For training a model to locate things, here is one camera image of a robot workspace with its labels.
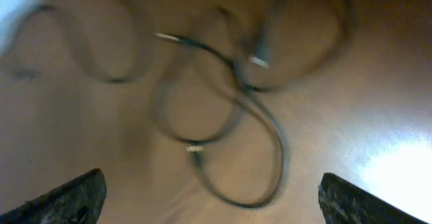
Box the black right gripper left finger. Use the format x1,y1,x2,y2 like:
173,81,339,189
1,169,107,224

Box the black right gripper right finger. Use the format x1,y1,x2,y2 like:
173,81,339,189
318,173,426,224

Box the black USB-A cable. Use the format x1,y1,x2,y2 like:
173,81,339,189
151,4,293,210

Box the thin black micro-USB cable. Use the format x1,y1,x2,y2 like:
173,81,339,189
6,0,153,85

